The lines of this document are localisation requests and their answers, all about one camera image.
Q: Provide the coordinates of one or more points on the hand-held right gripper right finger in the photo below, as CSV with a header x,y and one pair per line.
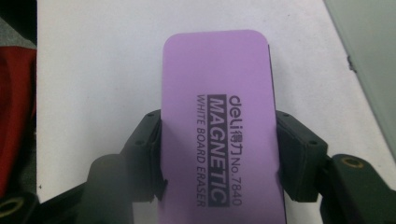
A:
x,y
300,158

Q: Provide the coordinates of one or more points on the red cloth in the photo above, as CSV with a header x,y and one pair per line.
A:
x,y
15,109

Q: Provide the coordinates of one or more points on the purple whiteboard eraser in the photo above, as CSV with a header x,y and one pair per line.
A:
x,y
214,77

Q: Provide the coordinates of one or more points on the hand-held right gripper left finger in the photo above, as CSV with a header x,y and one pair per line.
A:
x,y
143,155

